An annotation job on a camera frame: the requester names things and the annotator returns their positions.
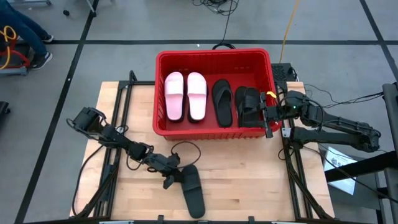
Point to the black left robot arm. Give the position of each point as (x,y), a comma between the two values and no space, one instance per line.
(90,121)

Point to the person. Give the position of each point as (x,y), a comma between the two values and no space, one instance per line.
(18,21)

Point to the black stand leg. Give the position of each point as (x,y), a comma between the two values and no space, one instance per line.
(92,11)

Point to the red frame cart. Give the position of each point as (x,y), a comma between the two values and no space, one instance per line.
(14,71)

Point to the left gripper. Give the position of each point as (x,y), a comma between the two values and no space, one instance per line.
(164,162)

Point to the black beam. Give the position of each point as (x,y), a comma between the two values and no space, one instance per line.
(367,166)

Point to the grey metal stand foot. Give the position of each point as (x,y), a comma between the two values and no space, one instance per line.
(34,2)

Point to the pink slide sandal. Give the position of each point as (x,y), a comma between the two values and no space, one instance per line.
(196,96)
(174,96)

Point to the black aluminium frame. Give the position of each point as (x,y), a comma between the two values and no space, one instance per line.
(312,199)
(110,186)

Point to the red plastic bin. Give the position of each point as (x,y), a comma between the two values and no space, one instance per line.
(217,67)

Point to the small black disc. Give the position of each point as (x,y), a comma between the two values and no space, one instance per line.
(66,12)

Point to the black vented box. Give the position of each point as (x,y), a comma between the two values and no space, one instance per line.
(280,73)

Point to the black caster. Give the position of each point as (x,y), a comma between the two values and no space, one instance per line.
(3,107)

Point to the grey post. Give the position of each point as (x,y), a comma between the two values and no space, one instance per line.
(391,124)

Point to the person's shoe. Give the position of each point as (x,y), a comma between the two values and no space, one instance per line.
(42,60)
(47,38)

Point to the white paper sheet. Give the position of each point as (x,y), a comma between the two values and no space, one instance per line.
(337,160)

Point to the black flip-flop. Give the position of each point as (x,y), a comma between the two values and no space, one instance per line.
(238,96)
(222,115)

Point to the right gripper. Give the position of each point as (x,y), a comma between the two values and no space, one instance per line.
(276,112)

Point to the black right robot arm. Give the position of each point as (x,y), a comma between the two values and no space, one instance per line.
(335,137)

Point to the small black clamp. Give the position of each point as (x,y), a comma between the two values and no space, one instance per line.
(160,218)
(251,219)

